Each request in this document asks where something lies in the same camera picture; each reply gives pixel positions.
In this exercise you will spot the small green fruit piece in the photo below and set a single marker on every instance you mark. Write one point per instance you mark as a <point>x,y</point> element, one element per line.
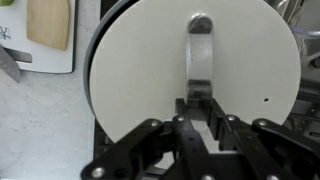
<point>6,2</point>

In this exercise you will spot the white cutting board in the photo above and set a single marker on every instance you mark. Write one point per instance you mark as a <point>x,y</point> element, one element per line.
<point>43,61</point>

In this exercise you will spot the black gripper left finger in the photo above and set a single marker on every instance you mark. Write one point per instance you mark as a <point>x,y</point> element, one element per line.
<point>133,150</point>

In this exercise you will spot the steel kitchen knife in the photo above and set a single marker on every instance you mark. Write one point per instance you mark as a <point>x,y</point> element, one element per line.
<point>11,66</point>

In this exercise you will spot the wooden spatula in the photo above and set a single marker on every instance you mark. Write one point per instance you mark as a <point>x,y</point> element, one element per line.
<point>48,23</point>

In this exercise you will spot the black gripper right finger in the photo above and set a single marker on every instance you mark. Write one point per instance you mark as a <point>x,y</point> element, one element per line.
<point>276,146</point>

